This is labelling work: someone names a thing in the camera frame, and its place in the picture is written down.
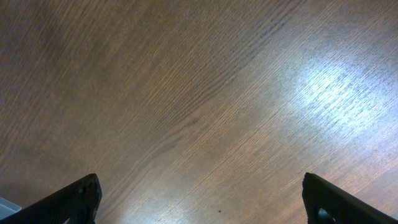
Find clear plastic storage container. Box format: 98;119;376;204
0;197;22;220

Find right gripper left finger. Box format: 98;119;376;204
1;174;102;224

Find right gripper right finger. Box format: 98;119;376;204
302;172;397;224

